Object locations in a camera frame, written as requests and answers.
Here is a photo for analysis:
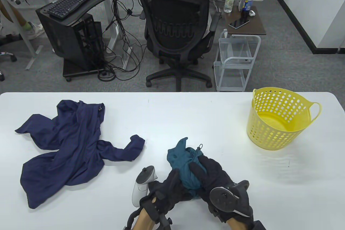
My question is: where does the yellow perforated plastic basket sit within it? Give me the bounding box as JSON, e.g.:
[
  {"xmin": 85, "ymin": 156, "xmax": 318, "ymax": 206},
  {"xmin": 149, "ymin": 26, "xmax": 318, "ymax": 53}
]
[{"xmin": 247, "ymin": 87, "xmax": 322, "ymax": 151}]

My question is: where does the brown side table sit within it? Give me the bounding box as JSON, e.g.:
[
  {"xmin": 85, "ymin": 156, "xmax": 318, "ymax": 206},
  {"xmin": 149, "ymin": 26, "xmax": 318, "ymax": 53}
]
[{"xmin": 225, "ymin": 6, "xmax": 266, "ymax": 36}]

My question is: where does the person's right forearm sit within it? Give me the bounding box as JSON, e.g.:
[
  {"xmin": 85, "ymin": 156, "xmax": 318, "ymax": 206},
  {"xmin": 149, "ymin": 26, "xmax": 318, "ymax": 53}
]
[{"xmin": 226, "ymin": 218, "xmax": 252, "ymax": 230}]

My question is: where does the black rolling computer platform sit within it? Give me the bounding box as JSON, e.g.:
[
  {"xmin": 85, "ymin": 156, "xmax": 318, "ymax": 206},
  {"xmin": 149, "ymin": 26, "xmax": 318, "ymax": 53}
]
[{"xmin": 63, "ymin": 59, "xmax": 108, "ymax": 81}]

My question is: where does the blue cap soda bottle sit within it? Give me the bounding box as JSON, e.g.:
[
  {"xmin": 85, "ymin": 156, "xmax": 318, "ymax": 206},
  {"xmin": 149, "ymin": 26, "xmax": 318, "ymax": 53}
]
[{"xmin": 241, "ymin": 0, "xmax": 255, "ymax": 18}]

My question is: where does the tangle of black cables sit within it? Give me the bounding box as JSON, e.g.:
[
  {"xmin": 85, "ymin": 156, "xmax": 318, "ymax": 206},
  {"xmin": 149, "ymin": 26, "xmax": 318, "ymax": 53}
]
[{"xmin": 97, "ymin": 0, "xmax": 147, "ymax": 82}]

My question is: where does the navy blue clothes jacket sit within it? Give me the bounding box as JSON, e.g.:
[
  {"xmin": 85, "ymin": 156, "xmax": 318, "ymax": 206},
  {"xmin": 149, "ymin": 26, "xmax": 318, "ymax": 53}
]
[{"xmin": 15, "ymin": 100, "xmax": 146, "ymax": 209}]

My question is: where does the chrome chair base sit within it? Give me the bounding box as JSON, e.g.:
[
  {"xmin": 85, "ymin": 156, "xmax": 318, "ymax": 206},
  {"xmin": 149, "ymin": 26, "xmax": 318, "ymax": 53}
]
[{"xmin": 0, "ymin": 51, "xmax": 17, "ymax": 81}]

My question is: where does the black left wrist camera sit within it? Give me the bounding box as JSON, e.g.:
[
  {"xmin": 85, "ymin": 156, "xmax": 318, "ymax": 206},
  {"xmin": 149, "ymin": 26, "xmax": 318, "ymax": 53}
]
[{"xmin": 123, "ymin": 198, "xmax": 173, "ymax": 230}]

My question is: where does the black smartphone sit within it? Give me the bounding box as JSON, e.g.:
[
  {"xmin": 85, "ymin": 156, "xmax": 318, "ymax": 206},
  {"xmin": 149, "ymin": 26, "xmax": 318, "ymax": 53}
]
[{"xmin": 229, "ymin": 18, "xmax": 250, "ymax": 29}]

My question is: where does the person's left hand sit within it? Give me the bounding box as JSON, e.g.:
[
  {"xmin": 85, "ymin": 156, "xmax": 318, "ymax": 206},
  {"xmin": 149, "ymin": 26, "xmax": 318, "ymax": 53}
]
[{"xmin": 147, "ymin": 169, "xmax": 201, "ymax": 213}]

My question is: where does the person's left forearm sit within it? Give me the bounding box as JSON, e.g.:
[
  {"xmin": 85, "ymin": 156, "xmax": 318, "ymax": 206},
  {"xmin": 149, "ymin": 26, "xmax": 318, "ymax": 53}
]
[{"xmin": 132, "ymin": 208, "xmax": 157, "ymax": 230}]

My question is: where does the black keyboard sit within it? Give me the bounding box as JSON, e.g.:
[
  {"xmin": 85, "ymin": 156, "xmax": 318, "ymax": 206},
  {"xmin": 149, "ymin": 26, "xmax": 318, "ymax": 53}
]
[{"xmin": 47, "ymin": 0, "xmax": 98, "ymax": 20}]

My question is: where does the grey right hand controller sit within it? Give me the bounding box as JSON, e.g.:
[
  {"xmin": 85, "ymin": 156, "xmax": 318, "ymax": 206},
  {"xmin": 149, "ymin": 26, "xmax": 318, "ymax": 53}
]
[{"xmin": 210, "ymin": 180, "xmax": 252, "ymax": 217}]

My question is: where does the teal zipper clothes jacket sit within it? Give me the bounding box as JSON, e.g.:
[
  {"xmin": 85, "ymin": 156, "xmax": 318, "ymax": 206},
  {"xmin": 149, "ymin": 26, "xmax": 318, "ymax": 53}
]
[{"xmin": 167, "ymin": 137, "xmax": 208, "ymax": 197}]

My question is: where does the black computer tower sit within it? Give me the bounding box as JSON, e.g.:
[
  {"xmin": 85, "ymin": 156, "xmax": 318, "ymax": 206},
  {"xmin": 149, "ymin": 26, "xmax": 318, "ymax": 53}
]
[{"xmin": 36, "ymin": 6, "xmax": 104, "ymax": 71}]

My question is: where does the white wire rolling cart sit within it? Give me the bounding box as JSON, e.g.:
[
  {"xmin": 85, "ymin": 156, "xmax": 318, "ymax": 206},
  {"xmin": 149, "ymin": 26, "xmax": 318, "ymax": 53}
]
[{"xmin": 214, "ymin": 29, "xmax": 261, "ymax": 92}]

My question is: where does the black mesh office chair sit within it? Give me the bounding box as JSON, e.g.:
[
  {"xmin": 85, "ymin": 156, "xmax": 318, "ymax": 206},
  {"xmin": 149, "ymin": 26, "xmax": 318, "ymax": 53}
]
[{"xmin": 135, "ymin": 0, "xmax": 222, "ymax": 92}]

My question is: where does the person's right hand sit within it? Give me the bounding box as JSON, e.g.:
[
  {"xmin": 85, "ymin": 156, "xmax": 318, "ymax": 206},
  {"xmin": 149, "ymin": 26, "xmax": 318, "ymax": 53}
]
[{"xmin": 188, "ymin": 155, "xmax": 254, "ymax": 225}]

